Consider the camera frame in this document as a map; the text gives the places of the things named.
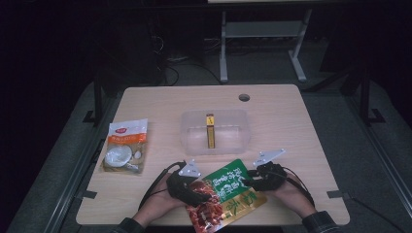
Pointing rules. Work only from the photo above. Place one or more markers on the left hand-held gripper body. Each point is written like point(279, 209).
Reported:
point(181, 187)

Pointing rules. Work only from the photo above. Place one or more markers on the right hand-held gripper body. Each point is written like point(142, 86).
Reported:
point(270, 178)

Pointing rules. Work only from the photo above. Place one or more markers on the green red snack bag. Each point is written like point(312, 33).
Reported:
point(226, 189)

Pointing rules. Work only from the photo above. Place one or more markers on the clear plastic container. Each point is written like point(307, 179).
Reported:
point(231, 136)

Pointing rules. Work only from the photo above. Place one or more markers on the narrow yellow box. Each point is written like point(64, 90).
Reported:
point(211, 136)

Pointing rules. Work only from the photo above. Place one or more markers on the white orange snack bag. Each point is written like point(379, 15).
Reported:
point(124, 142)

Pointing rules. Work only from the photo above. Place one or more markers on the person's left hand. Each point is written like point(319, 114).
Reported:
point(155, 202)

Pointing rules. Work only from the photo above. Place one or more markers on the person's right hand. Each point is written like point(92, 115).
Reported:
point(294, 195)

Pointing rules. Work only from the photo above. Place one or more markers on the grey tape strip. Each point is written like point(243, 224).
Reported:
point(88, 194)
point(336, 194)

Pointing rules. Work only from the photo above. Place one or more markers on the grey metal stand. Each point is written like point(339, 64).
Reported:
point(262, 29)

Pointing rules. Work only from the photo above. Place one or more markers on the black metal post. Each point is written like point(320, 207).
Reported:
point(365, 97)
point(98, 100)

